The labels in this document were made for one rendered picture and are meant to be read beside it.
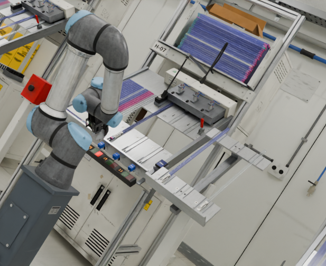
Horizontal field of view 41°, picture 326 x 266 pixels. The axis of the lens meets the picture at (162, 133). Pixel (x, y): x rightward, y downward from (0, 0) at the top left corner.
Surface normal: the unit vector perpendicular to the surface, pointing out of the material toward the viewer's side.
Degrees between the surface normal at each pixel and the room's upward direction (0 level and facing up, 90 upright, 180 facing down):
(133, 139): 43
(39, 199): 90
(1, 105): 90
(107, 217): 90
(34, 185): 90
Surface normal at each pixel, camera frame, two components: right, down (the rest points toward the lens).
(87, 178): -0.41, -0.22
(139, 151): 0.11, -0.77
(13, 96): 0.74, 0.49
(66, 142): -0.20, -0.08
